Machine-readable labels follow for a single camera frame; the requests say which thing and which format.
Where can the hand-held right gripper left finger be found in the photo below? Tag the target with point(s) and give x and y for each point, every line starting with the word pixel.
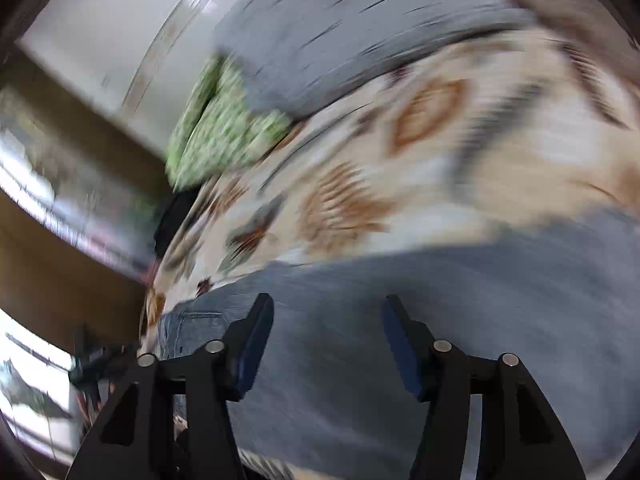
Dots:
pixel 252 350

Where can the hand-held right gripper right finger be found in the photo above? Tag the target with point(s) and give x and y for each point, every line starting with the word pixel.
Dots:
pixel 402 350

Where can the grey-blue denim pants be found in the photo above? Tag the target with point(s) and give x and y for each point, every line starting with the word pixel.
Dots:
pixel 340 340

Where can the wooden wardrobe with mirror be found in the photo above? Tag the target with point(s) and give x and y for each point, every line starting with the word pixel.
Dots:
pixel 50 270

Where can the dark cloth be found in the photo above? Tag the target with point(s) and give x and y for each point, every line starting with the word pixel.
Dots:
pixel 172 225

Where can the beige leaf-print blanket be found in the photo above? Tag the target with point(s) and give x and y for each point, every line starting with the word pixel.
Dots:
pixel 450 160

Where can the green patterned cloth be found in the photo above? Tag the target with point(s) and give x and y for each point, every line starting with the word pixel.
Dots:
pixel 220 130

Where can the grey quilted pillow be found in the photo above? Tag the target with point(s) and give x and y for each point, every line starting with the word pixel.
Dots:
pixel 350 35

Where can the brown leaf-print pillow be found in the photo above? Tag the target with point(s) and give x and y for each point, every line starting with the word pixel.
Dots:
pixel 575 20

